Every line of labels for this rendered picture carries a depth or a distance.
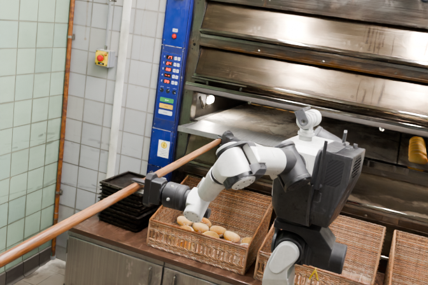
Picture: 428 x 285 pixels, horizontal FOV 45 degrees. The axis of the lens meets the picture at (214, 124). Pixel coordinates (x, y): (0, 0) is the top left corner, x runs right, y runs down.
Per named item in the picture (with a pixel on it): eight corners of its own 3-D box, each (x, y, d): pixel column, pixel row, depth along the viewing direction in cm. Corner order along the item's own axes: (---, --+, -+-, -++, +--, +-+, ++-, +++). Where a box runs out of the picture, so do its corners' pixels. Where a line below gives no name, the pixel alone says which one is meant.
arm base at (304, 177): (289, 196, 181) (318, 181, 178) (278, 193, 170) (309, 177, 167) (271, 159, 187) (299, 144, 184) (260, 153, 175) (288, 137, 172)
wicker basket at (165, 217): (181, 216, 316) (186, 173, 310) (269, 241, 298) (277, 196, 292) (143, 245, 271) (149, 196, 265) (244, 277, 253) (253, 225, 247)
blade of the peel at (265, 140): (275, 152, 259) (276, 147, 259) (177, 130, 277) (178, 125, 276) (290, 139, 293) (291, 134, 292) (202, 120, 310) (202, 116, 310)
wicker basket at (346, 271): (277, 243, 296) (285, 198, 290) (377, 273, 277) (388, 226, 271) (251, 279, 252) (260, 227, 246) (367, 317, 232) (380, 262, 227)
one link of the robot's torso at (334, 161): (354, 219, 207) (372, 134, 199) (330, 247, 177) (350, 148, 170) (286, 198, 220) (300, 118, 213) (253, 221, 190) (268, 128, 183)
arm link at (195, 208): (167, 203, 169) (199, 212, 166) (181, 179, 176) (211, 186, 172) (172, 222, 177) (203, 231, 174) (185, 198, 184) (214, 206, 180)
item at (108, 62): (100, 64, 322) (101, 48, 320) (114, 67, 319) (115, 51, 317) (93, 65, 316) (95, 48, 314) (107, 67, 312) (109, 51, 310)
